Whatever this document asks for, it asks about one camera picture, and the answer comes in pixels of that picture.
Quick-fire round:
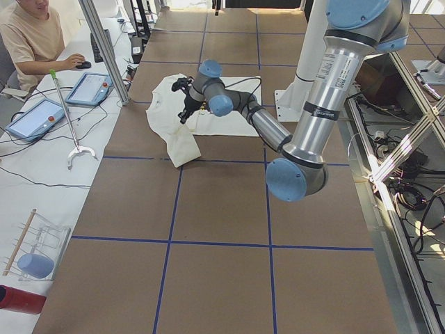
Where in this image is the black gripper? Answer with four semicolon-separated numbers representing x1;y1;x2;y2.
178;86;204;124

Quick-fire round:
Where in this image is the cream long-sleeve cat shirt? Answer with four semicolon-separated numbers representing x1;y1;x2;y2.
146;74;258;168

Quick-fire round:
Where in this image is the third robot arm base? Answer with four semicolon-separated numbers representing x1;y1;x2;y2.
412;48;444;85

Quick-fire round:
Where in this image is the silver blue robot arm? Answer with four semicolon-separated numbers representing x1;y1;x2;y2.
172;1;410;202

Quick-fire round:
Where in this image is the far teach pendant tablet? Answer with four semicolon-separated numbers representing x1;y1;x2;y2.
65;72;113;106

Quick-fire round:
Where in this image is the teach pendant tablet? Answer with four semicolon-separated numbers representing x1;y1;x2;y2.
65;72;113;106
6;99;65;142

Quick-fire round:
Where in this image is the black keyboard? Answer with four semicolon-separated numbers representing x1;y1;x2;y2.
89;28;112;63

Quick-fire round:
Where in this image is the black computer mouse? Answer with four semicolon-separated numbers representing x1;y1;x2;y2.
76;61;92;70

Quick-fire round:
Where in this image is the pink reach grabber stick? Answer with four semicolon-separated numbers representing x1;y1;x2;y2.
48;68;99;170

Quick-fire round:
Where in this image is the near teach pendant tablet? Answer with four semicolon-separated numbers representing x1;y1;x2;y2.
6;99;65;142

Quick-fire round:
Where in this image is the seated person beige shirt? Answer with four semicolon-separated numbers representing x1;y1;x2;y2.
1;1;86;92

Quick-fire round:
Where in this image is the wooden dowel stick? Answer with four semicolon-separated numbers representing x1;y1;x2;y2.
2;208;37;276

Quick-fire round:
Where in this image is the blue plastic cup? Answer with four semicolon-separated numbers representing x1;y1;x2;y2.
17;253;54;279

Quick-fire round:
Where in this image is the red cylindrical bottle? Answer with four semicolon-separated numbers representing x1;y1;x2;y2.
1;285;47;315

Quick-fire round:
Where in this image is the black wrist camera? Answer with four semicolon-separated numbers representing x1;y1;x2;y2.
171;77;193;94

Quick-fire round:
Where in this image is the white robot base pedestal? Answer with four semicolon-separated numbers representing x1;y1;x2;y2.
275;0;327;122

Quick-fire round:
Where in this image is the aluminium frame post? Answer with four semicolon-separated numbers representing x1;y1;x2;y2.
79;0;130;106

